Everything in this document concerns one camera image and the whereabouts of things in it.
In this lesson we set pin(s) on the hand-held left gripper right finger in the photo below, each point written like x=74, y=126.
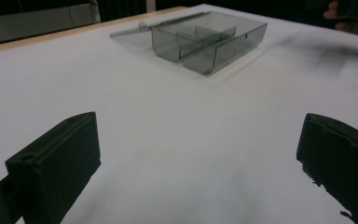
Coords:
x=341, y=158

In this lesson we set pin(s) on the grey chair back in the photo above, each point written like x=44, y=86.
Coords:
x=40, y=21

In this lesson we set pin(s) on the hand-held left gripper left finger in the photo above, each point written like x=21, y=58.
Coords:
x=56, y=168

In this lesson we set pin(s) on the transparent grey plastic box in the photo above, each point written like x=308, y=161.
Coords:
x=205, y=43

